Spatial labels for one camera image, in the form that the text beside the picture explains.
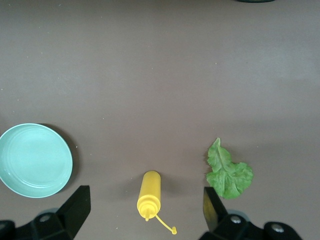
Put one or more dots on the mint green plate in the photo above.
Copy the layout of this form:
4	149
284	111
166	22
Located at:
35	160

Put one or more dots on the black rounded object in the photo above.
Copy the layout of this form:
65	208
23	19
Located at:
255	1

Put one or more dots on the yellow mustard squeeze bottle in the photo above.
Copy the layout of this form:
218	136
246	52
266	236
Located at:
150	190

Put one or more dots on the green lettuce leaf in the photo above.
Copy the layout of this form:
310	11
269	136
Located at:
225	175

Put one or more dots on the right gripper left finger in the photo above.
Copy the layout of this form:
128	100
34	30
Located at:
62	225

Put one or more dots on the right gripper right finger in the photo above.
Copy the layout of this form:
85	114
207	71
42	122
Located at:
225	227

